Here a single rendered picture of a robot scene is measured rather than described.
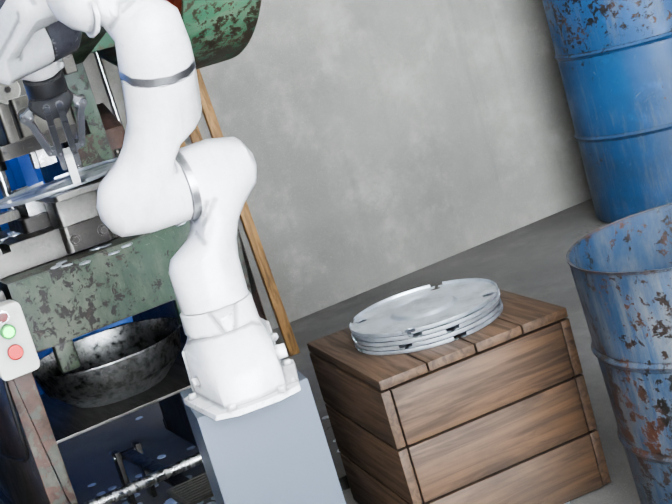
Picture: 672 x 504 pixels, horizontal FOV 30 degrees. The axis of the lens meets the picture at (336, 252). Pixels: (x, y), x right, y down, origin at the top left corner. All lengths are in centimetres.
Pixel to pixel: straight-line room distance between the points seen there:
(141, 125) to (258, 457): 54
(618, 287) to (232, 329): 59
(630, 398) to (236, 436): 62
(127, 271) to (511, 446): 83
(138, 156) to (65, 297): 69
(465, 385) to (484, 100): 242
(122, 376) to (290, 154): 169
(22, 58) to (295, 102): 210
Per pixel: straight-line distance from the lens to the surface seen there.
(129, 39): 180
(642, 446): 209
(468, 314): 230
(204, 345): 192
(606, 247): 225
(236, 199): 193
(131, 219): 188
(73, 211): 256
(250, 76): 413
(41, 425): 247
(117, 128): 304
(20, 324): 238
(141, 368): 265
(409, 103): 438
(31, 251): 257
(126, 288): 253
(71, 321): 251
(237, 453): 194
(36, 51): 220
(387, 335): 227
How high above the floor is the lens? 100
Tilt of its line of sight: 11 degrees down
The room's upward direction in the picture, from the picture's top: 16 degrees counter-clockwise
